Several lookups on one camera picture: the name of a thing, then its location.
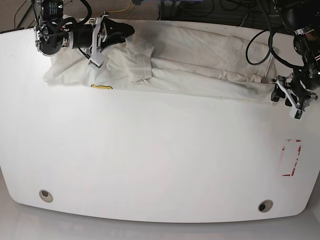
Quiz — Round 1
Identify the yellow cable on floor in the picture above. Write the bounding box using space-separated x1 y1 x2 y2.
108 0 133 13

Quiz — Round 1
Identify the left table cable grommet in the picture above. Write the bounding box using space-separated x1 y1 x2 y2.
39 190 53 203

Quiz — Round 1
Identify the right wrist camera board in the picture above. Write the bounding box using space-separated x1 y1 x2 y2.
88 57 106 70

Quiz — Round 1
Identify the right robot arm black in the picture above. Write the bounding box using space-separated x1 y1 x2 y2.
31 0 135 68

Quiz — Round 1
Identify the red tape rectangle marking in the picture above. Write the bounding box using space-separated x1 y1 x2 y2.
278 139 302 177

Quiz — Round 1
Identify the black cable on floor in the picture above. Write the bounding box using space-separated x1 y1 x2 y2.
13 0 36 29

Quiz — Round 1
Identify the table cable grommet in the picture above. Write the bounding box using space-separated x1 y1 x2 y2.
258 199 273 213
39 190 53 203

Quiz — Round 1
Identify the right table cable grommet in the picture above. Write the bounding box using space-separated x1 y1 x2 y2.
258 199 273 213

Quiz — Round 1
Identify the white t-shirt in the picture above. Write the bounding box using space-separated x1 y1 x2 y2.
43 21 275 105

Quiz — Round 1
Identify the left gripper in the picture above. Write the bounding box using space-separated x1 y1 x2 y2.
271 73 319 111

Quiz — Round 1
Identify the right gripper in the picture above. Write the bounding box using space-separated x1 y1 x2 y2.
72 11 135 63

